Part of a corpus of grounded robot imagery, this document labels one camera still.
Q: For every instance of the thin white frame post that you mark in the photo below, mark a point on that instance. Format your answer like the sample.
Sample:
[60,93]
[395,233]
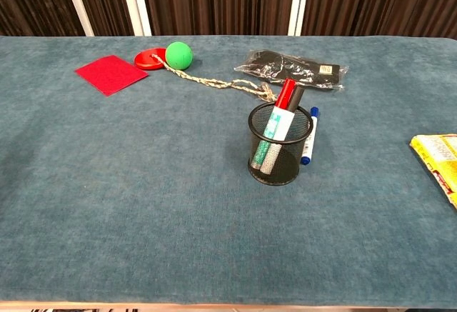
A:
[76,3]

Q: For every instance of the blue cap marker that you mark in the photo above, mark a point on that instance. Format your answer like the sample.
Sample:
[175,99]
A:
[311,137]

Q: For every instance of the plastic bag with black item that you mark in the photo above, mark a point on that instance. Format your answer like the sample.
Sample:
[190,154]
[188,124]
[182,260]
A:
[285,67]

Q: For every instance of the red cap marker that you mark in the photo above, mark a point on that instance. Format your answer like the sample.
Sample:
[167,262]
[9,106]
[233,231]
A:
[285,92]

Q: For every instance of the red round disc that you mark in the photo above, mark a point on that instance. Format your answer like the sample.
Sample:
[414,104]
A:
[146,60]

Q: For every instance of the teal table cloth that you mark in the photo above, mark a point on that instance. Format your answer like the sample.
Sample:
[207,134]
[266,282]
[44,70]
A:
[143,201]

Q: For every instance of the wide white frame post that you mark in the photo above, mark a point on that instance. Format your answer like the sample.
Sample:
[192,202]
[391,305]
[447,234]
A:
[135,3]

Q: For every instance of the yellow snack package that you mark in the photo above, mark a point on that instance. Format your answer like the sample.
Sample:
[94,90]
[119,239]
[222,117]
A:
[441,158]

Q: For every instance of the red rectangular card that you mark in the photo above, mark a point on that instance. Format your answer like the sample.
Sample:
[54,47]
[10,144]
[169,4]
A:
[110,74]

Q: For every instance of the black cap marker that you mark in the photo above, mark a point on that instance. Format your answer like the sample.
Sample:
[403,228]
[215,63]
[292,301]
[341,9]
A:
[297,98]

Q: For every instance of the dark brown pleated curtain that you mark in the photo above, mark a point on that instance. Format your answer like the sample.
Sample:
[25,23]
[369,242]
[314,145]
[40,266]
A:
[214,1]

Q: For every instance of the green ball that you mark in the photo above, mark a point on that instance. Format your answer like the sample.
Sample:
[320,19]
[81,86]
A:
[178,55]

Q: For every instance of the black mesh pen cup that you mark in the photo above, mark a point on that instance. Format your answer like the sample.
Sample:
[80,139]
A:
[289,165]

